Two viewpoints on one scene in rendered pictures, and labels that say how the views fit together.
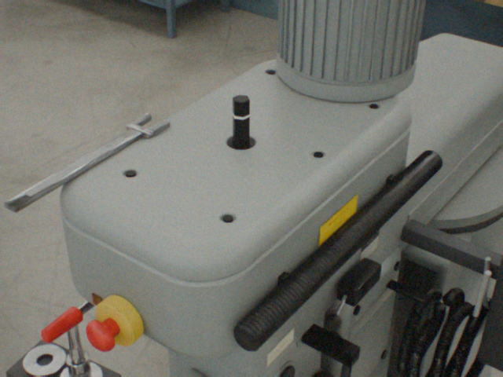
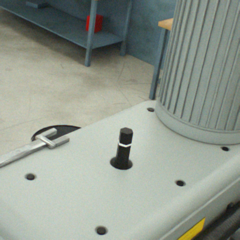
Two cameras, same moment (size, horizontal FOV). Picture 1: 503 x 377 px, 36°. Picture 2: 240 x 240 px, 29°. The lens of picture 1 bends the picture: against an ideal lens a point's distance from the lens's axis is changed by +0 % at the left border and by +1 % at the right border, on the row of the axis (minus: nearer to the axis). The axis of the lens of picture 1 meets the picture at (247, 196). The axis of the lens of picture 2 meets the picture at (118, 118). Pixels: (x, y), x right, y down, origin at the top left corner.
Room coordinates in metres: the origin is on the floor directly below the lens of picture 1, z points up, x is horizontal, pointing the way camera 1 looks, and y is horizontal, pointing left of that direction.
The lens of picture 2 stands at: (0.20, 0.01, 2.32)
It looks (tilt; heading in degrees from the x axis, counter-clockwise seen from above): 29 degrees down; 1
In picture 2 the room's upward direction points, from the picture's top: 9 degrees clockwise
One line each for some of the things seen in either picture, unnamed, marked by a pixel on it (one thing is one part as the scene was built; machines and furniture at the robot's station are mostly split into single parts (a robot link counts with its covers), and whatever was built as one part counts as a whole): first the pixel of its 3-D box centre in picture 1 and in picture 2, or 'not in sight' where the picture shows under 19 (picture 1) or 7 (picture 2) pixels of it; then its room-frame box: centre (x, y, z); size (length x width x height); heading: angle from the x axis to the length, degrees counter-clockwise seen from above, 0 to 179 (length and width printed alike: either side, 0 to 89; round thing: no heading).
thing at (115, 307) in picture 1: (119, 320); not in sight; (0.64, 0.15, 1.76); 0.06 x 0.02 x 0.06; 53
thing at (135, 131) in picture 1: (90, 159); (2, 160); (0.77, 0.19, 1.89); 0.24 x 0.04 x 0.01; 144
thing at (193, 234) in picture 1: (247, 188); (120, 198); (0.84, 0.00, 1.81); 0.47 x 0.26 x 0.16; 143
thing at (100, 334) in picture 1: (104, 332); not in sight; (0.62, 0.16, 1.76); 0.04 x 0.03 x 0.04; 53
